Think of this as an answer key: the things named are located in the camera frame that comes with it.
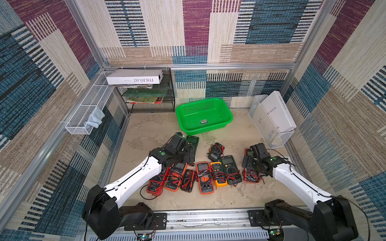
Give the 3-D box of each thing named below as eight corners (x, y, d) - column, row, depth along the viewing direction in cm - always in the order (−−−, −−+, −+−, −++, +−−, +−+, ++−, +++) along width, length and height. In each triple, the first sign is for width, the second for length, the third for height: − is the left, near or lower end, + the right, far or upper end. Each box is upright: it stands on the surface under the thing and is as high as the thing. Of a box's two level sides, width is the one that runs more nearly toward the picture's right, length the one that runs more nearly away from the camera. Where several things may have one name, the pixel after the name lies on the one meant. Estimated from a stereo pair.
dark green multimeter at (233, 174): (228, 185, 86) (229, 183, 83) (220, 159, 96) (221, 156, 93) (241, 182, 87) (243, 180, 84) (232, 157, 97) (233, 154, 94)
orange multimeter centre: (195, 194, 83) (195, 192, 79) (195, 164, 94) (195, 161, 90) (214, 194, 83) (214, 192, 79) (211, 164, 94) (212, 161, 90)
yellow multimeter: (215, 187, 85) (215, 184, 82) (210, 165, 93) (211, 162, 90) (227, 185, 86) (228, 183, 82) (221, 163, 94) (222, 161, 91)
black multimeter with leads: (180, 190, 84) (179, 188, 81) (186, 170, 91) (185, 168, 88) (191, 193, 83) (191, 191, 80) (196, 173, 90) (196, 171, 87)
